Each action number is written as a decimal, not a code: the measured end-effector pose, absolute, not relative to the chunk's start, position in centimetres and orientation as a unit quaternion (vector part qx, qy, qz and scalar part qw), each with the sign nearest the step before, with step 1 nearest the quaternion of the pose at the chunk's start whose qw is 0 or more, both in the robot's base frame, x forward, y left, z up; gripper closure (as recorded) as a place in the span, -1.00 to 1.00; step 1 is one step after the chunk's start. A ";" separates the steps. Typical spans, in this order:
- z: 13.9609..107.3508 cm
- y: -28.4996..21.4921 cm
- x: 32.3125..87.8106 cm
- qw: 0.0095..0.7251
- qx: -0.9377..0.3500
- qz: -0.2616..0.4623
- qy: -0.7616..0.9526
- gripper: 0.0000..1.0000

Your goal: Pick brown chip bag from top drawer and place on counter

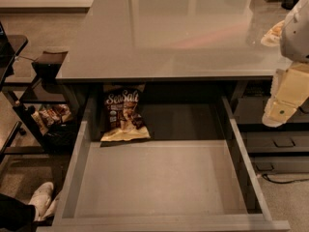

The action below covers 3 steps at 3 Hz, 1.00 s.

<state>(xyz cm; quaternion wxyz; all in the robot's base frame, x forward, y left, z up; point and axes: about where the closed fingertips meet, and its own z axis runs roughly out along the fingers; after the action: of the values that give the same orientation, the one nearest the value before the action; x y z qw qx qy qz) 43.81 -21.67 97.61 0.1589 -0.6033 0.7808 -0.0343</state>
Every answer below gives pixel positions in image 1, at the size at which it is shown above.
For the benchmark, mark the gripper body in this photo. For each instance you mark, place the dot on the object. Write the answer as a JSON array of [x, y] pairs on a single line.
[[295, 38]]

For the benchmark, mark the grey counter cabinet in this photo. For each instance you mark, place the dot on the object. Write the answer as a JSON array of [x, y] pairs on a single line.
[[185, 51]]

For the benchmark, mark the white shoe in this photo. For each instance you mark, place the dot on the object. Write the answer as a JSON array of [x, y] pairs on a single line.
[[44, 202]]

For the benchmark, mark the open grey top drawer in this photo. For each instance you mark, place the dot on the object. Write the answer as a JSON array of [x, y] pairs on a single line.
[[193, 175]]

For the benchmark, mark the dark wooden side cart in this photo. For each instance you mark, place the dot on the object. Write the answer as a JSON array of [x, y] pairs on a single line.
[[25, 137]]

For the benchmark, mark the snack bags on cart shelf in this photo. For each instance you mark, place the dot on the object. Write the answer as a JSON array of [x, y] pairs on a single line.
[[49, 115]]

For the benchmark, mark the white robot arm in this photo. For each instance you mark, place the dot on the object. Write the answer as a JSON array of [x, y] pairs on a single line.
[[294, 40]]

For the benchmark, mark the black trouser leg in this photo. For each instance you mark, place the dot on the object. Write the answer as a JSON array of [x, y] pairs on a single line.
[[15, 215]]

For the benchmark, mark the brown sea salt chip bag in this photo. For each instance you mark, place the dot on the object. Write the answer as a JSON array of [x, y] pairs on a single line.
[[124, 123]]

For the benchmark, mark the snack packet on counter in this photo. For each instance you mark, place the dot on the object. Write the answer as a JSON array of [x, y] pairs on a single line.
[[272, 36]]

